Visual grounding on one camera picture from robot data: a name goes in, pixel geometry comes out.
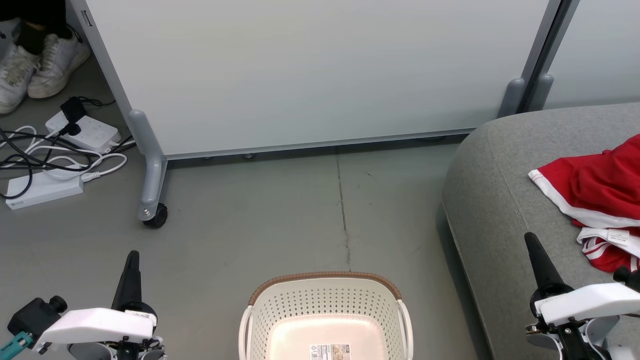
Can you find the black trouser leg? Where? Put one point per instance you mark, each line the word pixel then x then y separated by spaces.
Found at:
pixel 35 17

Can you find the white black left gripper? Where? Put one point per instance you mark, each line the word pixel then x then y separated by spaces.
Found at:
pixel 95 325

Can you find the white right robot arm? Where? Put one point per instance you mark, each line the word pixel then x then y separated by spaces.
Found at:
pixel 595 340

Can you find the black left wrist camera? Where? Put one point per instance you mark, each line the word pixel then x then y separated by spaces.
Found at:
pixel 35 315

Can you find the long white power strip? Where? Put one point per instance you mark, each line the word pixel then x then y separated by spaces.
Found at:
pixel 45 189

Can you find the large white partition panel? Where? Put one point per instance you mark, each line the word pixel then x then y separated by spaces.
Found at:
pixel 325 70

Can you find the black caster wheel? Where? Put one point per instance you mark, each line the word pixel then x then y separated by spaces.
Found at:
pixel 157 216

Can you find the printed basket label sticker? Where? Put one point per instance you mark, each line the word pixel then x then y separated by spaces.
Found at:
pixel 330 351

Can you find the narrow white partition panel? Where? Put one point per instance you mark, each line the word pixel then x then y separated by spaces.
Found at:
pixel 600 50

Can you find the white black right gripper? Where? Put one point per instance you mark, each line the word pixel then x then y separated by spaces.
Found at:
pixel 590 302

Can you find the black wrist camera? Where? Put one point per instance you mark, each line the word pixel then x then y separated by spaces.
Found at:
pixel 35 315
pixel 631 279

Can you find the wide white power strip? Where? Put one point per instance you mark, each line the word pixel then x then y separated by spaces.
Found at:
pixel 95 132

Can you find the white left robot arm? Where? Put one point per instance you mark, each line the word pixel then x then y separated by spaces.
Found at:
pixel 115 351

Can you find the red basketball jersey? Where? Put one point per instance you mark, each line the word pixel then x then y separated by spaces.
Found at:
pixel 600 185

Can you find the black power adapter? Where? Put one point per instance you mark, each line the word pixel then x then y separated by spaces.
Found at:
pixel 73 109

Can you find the grey fabric sofa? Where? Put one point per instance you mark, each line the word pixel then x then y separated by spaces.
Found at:
pixel 500 200

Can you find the white sneaker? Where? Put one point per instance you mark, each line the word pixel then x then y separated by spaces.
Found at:
pixel 17 77
pixel 57 65

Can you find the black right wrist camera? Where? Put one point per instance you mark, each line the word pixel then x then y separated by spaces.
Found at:
pixel 631 279

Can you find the white perforated laundry basket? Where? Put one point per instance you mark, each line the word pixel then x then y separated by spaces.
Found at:
pixel 325 305

